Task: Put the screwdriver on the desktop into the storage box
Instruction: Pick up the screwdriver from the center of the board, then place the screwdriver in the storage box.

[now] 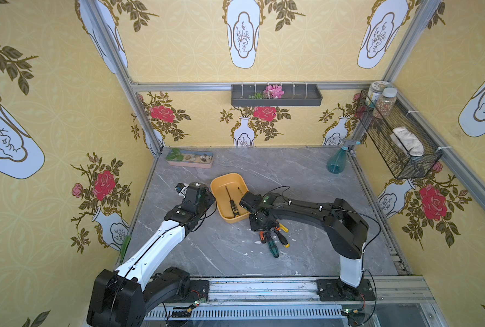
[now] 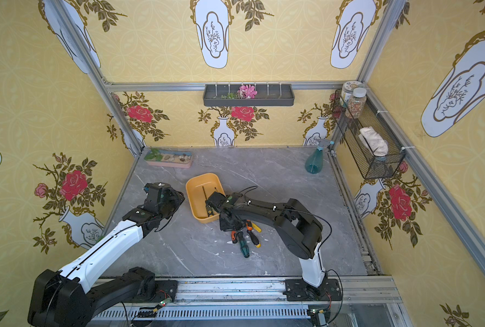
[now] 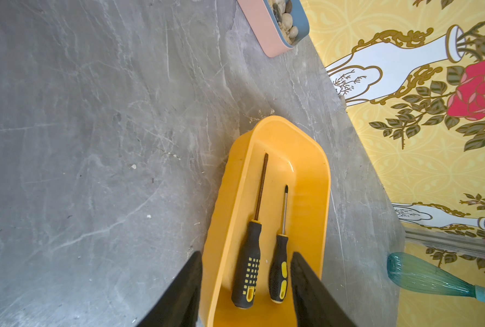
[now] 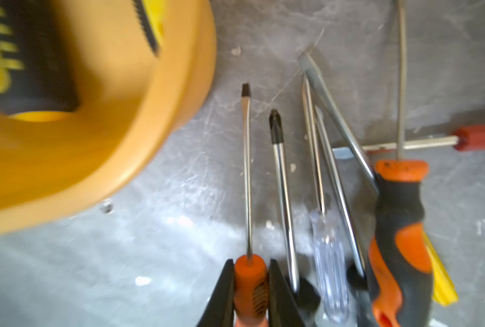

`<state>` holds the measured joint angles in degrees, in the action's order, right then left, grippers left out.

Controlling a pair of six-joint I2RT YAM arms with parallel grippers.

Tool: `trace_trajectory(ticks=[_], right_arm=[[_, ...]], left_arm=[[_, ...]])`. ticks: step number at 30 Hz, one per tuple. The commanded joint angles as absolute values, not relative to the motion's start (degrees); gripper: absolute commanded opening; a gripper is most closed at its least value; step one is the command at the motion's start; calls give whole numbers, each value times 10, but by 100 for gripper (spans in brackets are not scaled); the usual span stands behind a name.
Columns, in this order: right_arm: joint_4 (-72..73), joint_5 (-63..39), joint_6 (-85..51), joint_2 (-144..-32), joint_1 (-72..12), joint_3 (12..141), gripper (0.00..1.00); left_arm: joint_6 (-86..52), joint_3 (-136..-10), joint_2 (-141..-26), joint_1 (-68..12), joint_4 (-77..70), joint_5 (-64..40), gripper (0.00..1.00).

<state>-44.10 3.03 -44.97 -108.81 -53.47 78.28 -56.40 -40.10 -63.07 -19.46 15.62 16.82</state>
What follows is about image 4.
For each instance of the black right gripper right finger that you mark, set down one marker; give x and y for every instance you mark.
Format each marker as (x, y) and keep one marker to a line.
(282, 309)

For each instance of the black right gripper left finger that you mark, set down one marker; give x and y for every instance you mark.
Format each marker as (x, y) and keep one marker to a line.
(219, 311)

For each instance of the green black screwdriver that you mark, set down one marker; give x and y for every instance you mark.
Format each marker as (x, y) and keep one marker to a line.
(305, 296)

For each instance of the small orange black screwdriver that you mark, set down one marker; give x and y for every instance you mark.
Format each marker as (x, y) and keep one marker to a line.
(251, 273)

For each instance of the clear handle screwdriver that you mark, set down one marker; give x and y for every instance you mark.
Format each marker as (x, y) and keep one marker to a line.
(327, 244)

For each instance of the large orange black screwdriver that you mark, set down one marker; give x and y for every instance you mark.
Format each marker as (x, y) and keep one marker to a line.
(399, 264)

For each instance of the yellow handle screwdriver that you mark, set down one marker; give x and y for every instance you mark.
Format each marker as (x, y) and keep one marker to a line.
(444, 291)

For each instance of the yellow plastic storage box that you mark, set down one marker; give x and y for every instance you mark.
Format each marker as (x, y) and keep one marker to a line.
(53, 169)

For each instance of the red clear purple screwdriver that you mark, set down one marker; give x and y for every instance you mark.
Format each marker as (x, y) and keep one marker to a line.
(464, 139)

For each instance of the black yellow small screwdriver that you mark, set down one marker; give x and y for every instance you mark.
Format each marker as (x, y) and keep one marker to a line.
(58, 58)

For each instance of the black handle yellow-cap screwdriver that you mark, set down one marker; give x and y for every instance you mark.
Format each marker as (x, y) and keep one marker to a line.
(355, 262)

